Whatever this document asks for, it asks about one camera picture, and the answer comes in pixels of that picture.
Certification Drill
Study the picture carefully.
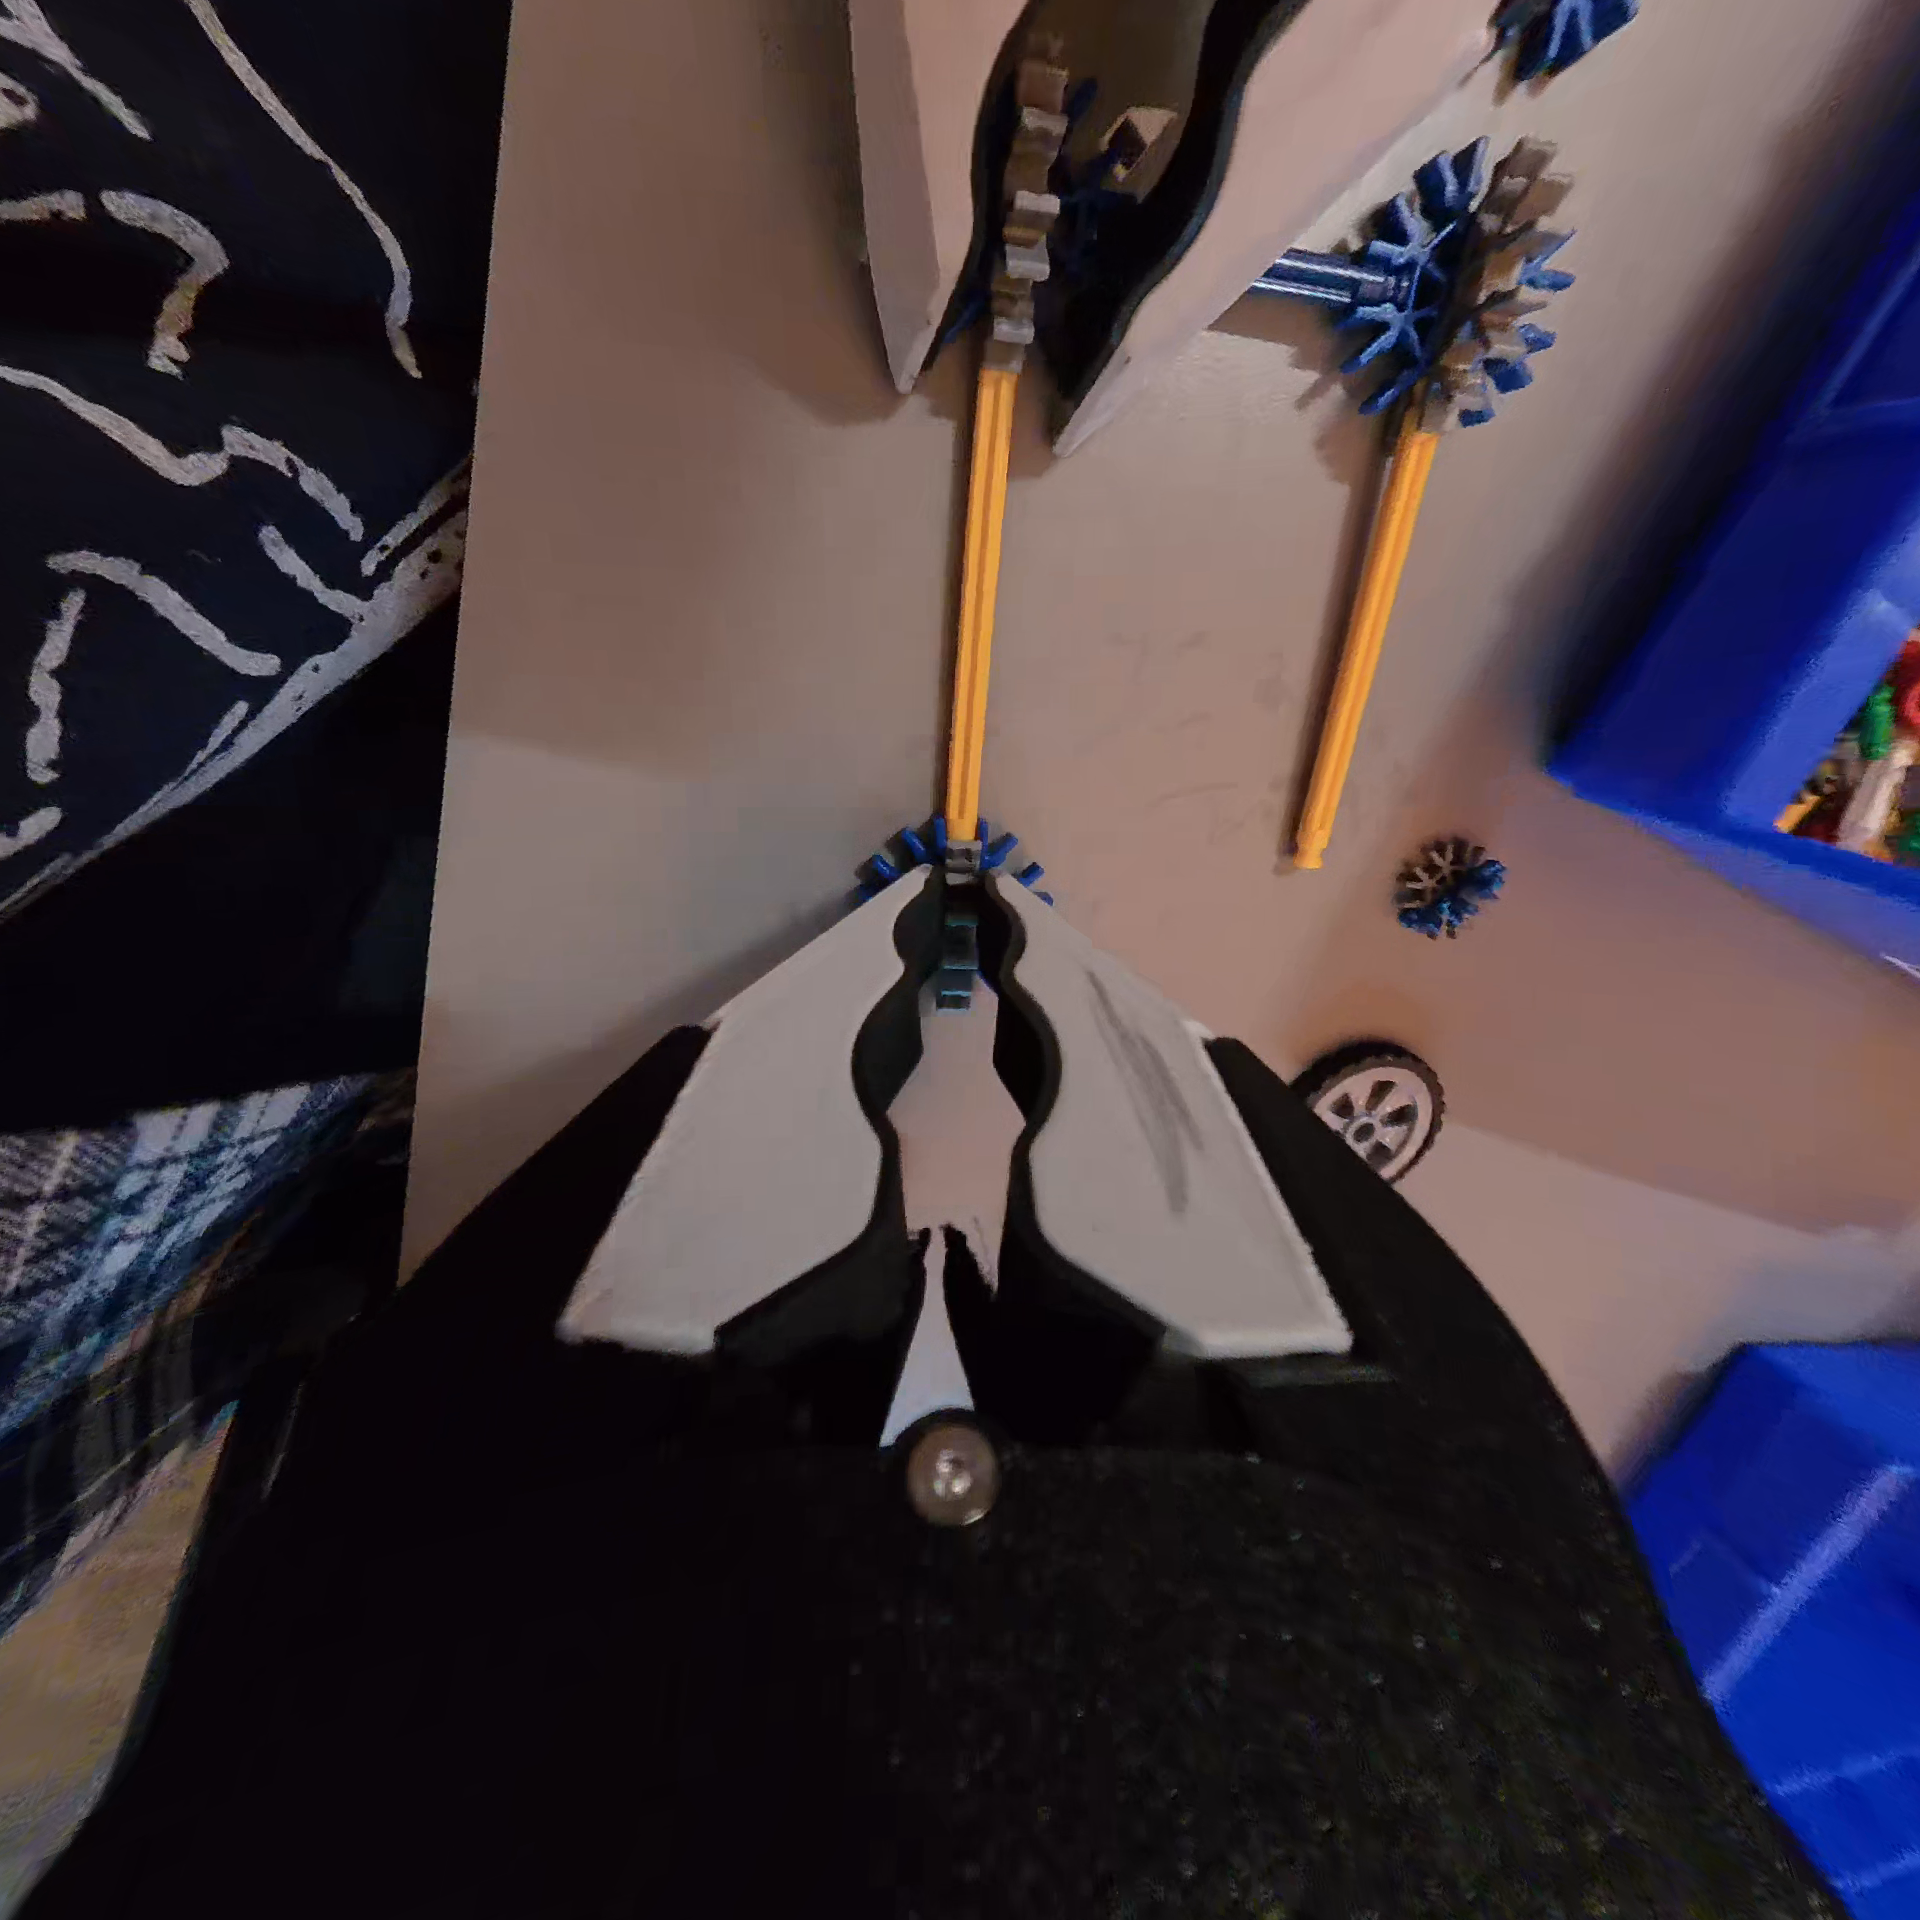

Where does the blue plastic bin with pieces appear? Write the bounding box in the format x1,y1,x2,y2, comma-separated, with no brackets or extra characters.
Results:
1544,194,1920,977

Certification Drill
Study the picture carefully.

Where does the person's plaid overshirt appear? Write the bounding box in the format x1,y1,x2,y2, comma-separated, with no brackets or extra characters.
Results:
0,1072,423,1636

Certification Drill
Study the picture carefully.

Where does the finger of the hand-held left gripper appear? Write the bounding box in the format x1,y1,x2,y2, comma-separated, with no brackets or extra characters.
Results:
843,0,1051,400
1043,0,1502,457

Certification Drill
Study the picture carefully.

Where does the person's dark printed t-shirt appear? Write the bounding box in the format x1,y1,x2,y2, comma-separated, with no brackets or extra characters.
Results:
0,0,518,1143

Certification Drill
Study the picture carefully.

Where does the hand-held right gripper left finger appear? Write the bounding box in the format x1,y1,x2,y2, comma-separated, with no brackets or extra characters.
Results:
558,866,923,1360

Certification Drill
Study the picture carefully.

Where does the empty blue plastic bin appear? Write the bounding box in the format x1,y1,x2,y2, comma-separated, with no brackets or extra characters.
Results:
1620,1339,1920,1920

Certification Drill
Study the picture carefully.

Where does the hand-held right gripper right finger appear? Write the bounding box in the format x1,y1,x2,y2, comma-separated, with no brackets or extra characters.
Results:
982,877,1356,1364

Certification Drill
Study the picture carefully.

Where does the small blue grey connector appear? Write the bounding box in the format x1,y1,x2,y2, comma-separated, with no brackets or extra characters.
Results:
1392,835,1509,939

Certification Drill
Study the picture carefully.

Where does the blue connector stack green tip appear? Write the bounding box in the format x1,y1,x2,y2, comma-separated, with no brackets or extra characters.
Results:
1485,0,1644,84

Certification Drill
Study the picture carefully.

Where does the pile of colourful construction pieces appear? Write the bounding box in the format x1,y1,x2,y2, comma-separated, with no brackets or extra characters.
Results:
1770,631,1920,874

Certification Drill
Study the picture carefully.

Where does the grey toy wheel black tyre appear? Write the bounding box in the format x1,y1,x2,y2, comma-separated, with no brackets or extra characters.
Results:
1293,1042,1450,1186

